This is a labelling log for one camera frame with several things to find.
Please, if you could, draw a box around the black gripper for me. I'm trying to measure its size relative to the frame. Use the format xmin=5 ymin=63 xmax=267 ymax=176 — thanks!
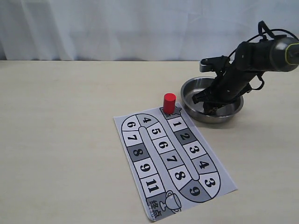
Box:
xmin=192 ymin=63 xmax=258 ymax=115

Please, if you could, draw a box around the red cylinder game piece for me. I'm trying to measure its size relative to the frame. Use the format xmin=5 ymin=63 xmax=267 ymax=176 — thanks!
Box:
xmin=163 ymin=93 xmax=176 ymax=114

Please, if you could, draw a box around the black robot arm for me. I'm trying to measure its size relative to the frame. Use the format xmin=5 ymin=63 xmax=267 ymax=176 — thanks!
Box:
xmin=192 ymin=36 xmax=299 ymax=114

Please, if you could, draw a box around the stainless steel bowl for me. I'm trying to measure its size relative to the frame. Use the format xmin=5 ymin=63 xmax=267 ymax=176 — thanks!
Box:
xmin=180 ymin=76 xmax=244 ymax=124

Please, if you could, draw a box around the printed paper game board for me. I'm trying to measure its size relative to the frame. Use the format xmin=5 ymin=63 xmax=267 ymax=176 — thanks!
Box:
xmin=114 ymin=103 xmax=237 ymax=222

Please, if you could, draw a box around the white curtain backdrop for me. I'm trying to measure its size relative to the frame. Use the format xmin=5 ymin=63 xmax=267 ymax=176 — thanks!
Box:
xmin=0 ymin=0 xmax=299 ymax=61

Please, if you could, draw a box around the black cable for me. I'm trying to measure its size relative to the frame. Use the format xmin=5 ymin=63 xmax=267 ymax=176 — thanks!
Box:
xmin=217 ymin=20 xmax=299 ymax=93

